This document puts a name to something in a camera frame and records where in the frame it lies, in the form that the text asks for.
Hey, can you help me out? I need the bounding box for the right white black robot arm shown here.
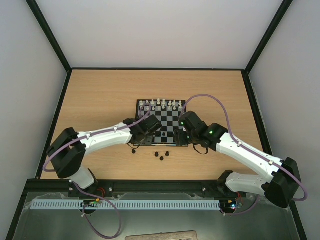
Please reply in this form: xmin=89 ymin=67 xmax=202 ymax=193
xmin=173 ymin=123 xmax=301 ymax=208

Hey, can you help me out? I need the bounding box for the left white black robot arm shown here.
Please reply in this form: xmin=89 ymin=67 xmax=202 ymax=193
xmin=43 ymin=115 xmax=162 ymax=190

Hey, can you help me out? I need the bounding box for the black white chess board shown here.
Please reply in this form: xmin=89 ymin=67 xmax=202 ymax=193
xmin=136 ymin=99 xmax=187 ymax=147

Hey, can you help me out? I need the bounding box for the right controller circuit board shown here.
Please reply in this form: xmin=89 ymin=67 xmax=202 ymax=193
xmin=219 ymin=198 xmax=243 ymax=210

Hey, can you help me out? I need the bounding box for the controller circuit board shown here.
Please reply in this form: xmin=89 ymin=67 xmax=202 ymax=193
xmin=80 ymin=198 xmax=103 ymax=208
xmin=219 ymin=198 xmax=243 ymax=210

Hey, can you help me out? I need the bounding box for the left controller circuit board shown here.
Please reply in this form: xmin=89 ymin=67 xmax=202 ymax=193
xmin=80 ymin=198 xmax=103 ymax=208

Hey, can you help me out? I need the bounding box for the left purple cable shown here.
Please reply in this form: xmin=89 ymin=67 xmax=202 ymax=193
xmin=42 ymin=99 xmax=123 ymax=238

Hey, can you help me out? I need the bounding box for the light blue slotted cable duct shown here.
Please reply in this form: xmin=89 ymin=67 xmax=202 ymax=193
xmin=30 ymin=199 xmax=221 ymax=211

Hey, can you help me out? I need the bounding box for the black aluminium mounting rail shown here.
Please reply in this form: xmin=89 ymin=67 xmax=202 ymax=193
xmin=24 ymin=178 xmax=291 ymax=198

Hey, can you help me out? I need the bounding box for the black cage frame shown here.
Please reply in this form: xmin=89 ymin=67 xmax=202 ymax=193
xmin=6 ymin=0 xmax=307 ymax=240

